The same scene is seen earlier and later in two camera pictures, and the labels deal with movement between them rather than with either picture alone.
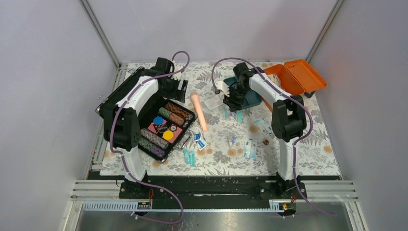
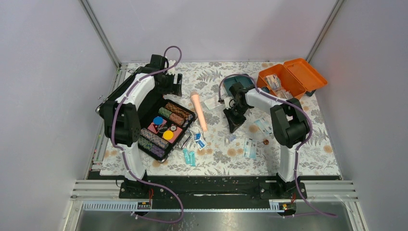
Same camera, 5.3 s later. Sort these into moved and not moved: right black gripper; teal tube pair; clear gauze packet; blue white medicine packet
Moved: right black gripper
Not moved: teal tube pair; blue white medicine packet; clear gauze packet
